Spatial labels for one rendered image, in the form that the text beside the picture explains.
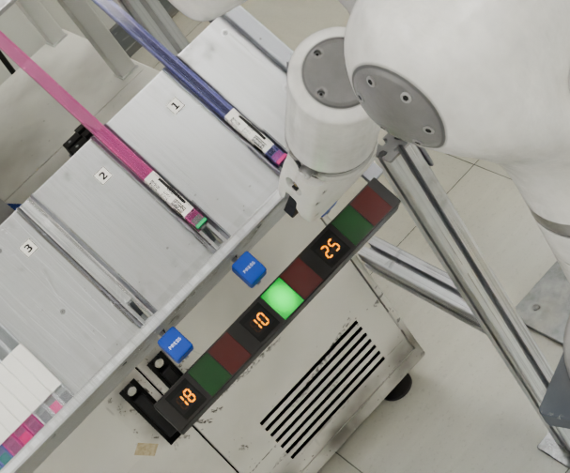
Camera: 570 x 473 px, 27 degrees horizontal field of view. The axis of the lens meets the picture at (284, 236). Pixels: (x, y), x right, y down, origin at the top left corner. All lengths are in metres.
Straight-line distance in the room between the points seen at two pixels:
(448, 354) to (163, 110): 0.87
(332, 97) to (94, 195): 0.42
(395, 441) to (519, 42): 1.36
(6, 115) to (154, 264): 0.82
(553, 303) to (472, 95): 1.35
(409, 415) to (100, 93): 0.72
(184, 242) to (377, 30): 0.64
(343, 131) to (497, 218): 1.24
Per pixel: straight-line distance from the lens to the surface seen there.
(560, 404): 0.96
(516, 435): 1.86
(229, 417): 1.74
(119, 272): 1.25
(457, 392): 1.95
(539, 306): 1.98
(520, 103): 0.65
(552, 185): 0.75
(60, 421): 1.21
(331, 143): 0.97
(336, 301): 1.77
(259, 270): 1.23
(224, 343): 1.23
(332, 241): 1.26
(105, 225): 1.26
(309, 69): 0.94
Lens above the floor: 1.44
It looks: 37 degrees down
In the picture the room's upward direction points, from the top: 37 degrees counter-clockwise
